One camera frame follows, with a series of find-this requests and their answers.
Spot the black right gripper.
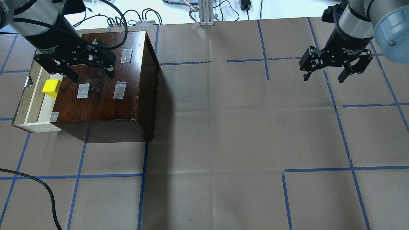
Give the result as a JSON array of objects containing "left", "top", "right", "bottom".
[{"left": 299, "top": 46, "right": 374, "bottom": 83}]

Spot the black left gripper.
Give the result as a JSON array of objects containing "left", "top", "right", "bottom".
[{"left": 34, "top": 38, "right": 116, "bottom": 83}]

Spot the yellow block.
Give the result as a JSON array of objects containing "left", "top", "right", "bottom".
[{"left": 42, "top": 79, "right": 61, "bottom": 98}]

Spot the light wooden drawer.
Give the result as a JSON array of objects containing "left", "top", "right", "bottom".
[{"left": 12, "top": 61, "right": 63, "bottom": 133}]

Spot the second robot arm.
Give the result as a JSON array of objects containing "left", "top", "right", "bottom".
[{"left": 299, "top": 0, "right": 409, "bottom": 83}]

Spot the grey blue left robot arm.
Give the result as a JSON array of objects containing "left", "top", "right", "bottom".
[{"left": 1, "top": 0, "right": 118, "bottom": 83}]

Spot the dark wooden drawer cabinet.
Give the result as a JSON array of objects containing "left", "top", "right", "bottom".
[{"left": 52, "top": 31, "right": 160, "bottom": 143}]

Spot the grey corner tape piece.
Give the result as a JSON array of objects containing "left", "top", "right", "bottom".
[{"left": 50, "top": 112, "right": 59, "bottom": 123}]

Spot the black power adapter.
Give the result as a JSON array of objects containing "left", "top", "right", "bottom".
[{"left": 239, "top": 0, "right": 251, "bottom": 11}]

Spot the black braided cable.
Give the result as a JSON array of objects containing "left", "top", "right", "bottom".
[{"left": 0, "top": 168, "right": 63, "bottom": 230}]

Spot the aluminium frame post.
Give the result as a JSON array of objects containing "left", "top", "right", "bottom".
[{"left": 198, "top": 0, "right": 214, "bottom": 27}]

